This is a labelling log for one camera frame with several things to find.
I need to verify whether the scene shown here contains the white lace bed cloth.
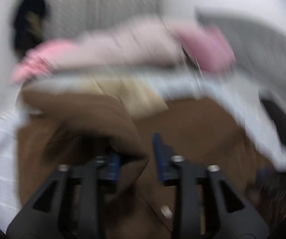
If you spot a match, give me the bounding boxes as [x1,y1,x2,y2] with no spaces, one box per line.
[0,69,286,224]

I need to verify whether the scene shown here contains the brown coat with fur collar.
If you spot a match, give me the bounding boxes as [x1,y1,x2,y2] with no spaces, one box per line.
[17,79,286,238]

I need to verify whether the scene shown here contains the beige pink padded jacket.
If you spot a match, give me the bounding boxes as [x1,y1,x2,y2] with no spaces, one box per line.
[55,15,186,69]

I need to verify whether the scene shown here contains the pink garment on bed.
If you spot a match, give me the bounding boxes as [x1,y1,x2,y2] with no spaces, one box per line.
[11,39,76,84]

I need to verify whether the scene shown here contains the grey patterned curtain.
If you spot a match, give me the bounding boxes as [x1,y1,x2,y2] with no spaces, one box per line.
[44,0,160,39]

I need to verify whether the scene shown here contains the grey quilted blanket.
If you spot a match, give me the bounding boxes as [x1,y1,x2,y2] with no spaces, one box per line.
[195,12,286,100]

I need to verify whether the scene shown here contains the dark clothes hanging by curtain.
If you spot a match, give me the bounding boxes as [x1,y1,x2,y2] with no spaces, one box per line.
[12,0,49,58]

